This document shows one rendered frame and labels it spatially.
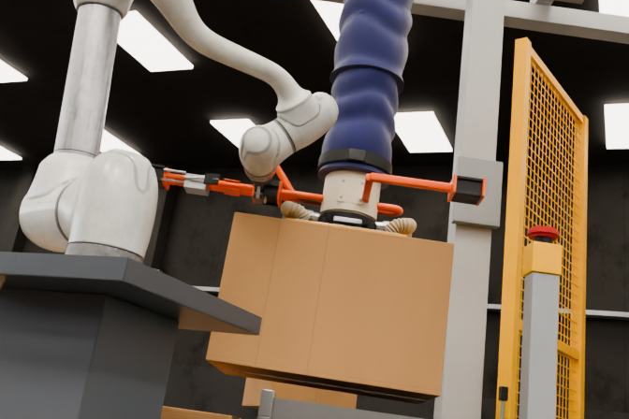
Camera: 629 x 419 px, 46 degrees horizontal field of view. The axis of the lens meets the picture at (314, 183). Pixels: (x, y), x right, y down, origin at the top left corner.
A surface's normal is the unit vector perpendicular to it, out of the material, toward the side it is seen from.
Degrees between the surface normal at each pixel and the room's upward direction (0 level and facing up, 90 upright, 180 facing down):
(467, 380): 90
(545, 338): 90
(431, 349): 90
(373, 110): 108
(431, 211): 90
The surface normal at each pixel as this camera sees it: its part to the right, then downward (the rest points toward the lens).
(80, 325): -0.36, -0.35
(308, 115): 0.32, 0.07
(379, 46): 0.06, -0.15
